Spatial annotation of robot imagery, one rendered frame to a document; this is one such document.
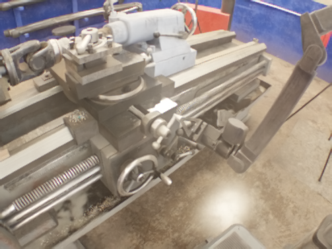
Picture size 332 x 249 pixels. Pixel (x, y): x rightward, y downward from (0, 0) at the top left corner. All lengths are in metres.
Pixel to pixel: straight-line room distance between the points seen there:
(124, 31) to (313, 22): 0.79
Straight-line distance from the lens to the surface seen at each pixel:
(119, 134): 0.79
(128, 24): 1.06
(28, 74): 0.93
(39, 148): 0.87
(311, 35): 0.58
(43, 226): 1.14
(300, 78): 0.59
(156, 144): 0.81
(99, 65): 0.82
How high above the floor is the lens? 1.41
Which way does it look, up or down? 40 degrees down
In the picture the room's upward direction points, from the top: 5 degrees clockwise
